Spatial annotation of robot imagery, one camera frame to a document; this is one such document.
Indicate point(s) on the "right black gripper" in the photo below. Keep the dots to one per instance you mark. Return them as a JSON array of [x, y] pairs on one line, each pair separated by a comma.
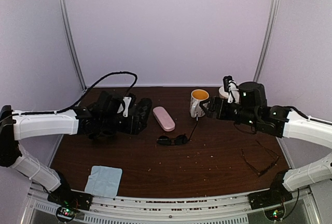
[[215, 100]]

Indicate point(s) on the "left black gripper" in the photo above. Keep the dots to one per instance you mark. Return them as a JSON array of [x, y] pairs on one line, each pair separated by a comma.
[[131, 127]]

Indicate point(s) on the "pink glasses case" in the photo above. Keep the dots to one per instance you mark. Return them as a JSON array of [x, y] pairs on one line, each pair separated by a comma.
[[164, 119]]

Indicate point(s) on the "black sunglasses dark lenses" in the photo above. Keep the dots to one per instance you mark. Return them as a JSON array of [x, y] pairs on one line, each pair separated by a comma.
[[179, 140]]

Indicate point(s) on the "black glasses case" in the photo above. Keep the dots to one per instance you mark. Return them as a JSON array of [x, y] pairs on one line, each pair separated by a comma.
[[143, 109]]

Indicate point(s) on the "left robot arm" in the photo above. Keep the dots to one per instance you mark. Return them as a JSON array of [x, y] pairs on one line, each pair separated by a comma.
[[107, 116]]

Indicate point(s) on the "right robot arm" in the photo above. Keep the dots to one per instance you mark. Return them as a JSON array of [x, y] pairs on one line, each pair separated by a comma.
[[247, 104]]

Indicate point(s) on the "patterned mug yellow inside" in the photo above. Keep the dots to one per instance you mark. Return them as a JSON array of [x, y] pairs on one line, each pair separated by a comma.
[[197, 96]]

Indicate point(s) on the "white ceramic bowl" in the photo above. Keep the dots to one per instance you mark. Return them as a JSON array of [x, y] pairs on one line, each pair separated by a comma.
[[222, 93]]

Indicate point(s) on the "left blue cleaning cloth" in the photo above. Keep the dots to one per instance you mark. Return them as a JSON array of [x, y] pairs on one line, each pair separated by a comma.
[[103, 181]]

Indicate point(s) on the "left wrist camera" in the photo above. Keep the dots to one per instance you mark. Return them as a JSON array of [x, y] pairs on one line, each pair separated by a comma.
[[126, 104]]

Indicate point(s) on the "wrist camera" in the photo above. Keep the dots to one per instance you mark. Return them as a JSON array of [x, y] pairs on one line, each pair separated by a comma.
[[126, 104], [231, 88]]

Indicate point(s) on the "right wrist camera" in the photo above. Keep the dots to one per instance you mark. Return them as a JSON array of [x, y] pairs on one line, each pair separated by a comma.
[[231, 88]]

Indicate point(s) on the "thin black frame glasses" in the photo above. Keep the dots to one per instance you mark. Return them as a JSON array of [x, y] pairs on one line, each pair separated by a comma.
[[101, 134]]

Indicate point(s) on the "tortoise frame glasses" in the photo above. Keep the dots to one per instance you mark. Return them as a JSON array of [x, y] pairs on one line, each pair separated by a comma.
[[262, 160]]

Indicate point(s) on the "right aluminium frame post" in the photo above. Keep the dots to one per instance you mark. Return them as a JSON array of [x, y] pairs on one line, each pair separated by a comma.
[[273, 12]]

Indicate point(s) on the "aluminium frame post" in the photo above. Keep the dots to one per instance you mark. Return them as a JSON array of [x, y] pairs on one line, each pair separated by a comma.
[[71, 45], [273, 12]]

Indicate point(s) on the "front aluminium rail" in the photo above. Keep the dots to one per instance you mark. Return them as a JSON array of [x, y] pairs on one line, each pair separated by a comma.
[[234, 208]]

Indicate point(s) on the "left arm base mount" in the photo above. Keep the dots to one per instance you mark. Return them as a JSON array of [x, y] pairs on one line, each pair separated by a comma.
[[70, 202]]

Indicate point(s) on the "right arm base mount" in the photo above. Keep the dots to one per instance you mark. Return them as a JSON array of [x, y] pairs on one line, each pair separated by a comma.
[[272, 201]]

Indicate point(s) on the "left aluminium frame post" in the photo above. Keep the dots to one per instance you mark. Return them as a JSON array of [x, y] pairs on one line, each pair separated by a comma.
[[71, 45]]

